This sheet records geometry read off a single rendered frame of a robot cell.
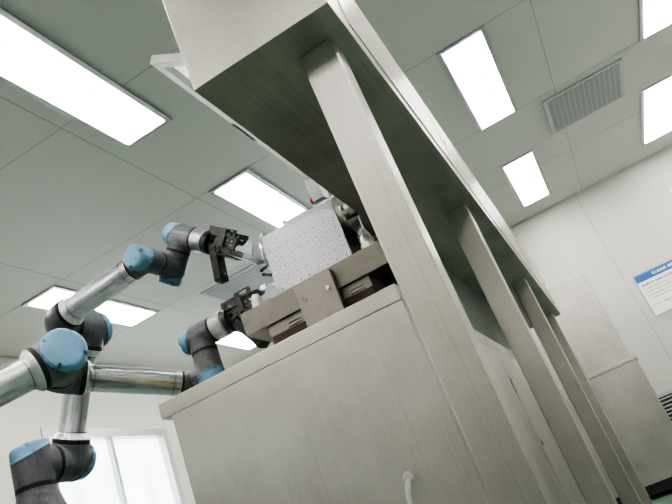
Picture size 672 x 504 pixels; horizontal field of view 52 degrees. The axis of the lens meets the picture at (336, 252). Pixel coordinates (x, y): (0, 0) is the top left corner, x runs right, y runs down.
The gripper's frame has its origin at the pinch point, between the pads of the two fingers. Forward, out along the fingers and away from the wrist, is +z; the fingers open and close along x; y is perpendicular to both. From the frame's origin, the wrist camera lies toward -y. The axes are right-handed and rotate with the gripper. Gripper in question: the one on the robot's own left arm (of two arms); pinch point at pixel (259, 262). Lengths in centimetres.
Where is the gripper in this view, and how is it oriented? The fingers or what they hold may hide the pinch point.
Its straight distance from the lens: 201.2
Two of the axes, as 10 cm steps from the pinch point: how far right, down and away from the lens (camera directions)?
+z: 8.7, 2.0, -4.5
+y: 2.8, -9.5, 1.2
